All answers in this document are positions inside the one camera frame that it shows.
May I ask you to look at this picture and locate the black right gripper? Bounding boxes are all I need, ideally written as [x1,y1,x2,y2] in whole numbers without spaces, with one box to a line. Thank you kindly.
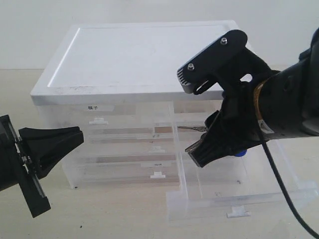
[185,84,264,167]

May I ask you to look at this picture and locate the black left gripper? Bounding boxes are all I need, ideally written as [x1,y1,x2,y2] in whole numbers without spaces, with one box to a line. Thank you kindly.
[0,115,84,218]

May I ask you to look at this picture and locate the key bunch with blue fob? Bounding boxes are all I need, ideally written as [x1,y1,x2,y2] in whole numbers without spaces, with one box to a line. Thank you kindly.
[177,126,247,157]

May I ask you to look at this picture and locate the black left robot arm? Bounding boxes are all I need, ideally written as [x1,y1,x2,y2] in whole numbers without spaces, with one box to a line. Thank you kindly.
[0,115,84,218]

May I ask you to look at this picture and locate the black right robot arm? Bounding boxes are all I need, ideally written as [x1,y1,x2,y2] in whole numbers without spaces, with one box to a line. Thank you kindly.
[177,29,319,168]

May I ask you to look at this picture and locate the clear middle wide drawer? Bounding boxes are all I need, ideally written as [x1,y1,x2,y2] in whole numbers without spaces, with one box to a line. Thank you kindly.
[64,137,176,161]

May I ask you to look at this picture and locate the clear wide drawer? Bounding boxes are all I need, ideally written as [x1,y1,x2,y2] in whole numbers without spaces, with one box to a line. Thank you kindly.
[62,158,179,188]
[64,137,176,161]

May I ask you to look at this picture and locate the clear bottom wide drawer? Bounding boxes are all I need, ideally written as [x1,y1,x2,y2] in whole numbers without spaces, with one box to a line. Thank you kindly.
[62,158,179,188]

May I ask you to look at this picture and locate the white plastic drawer cabinet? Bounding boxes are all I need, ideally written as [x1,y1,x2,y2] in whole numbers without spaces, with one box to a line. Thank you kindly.
[29,19,240,189]

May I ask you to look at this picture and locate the black camera cable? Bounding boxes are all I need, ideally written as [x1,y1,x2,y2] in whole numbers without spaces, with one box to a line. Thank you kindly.
[255,117,319,239]

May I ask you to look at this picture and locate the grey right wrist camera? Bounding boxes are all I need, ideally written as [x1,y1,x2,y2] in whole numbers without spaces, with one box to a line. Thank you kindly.
[177,29,248,95]

